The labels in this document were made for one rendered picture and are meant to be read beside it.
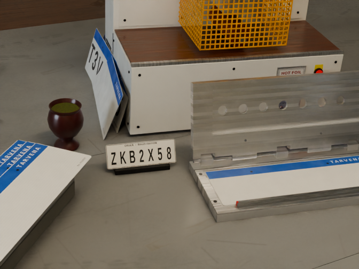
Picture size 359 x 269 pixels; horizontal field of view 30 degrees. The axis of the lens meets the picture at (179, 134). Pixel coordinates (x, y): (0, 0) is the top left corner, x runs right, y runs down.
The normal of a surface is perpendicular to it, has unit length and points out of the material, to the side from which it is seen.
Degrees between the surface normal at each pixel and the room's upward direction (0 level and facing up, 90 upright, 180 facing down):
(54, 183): 0
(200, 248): 0
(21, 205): 0
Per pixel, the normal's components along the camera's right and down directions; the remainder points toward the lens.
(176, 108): 0.26, 0.50
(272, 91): 0.27, 0.28
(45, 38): 0.06, -0.87
